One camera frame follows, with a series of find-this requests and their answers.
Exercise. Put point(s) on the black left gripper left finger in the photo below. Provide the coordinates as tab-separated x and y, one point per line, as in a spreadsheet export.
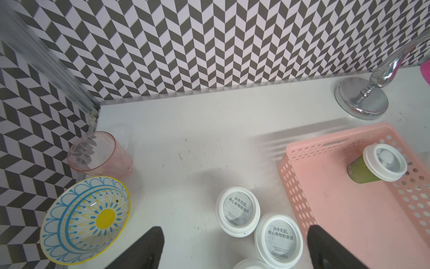
145	253

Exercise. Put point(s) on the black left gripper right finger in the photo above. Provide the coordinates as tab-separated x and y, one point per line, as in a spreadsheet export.
328	253

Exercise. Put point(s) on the pink perforated plastic basket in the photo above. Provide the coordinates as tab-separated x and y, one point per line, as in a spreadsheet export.
385	225

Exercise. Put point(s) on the green yogurt cup white lid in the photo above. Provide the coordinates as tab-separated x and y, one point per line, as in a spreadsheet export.
378	161

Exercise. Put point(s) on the blue yellow patterned bowl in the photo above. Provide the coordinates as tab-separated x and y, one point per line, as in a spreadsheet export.
85	220

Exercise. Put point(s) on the pink transparent plastic cup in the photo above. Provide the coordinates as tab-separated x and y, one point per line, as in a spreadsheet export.
99	154

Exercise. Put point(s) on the chrome cup holder stand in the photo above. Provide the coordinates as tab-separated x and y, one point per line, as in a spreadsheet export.
365	99

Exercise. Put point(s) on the magenta plastic wine glass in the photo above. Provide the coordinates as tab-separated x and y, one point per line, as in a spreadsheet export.
425	71

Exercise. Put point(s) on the aluminium corner post left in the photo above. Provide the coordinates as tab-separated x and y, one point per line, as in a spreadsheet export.
20	38

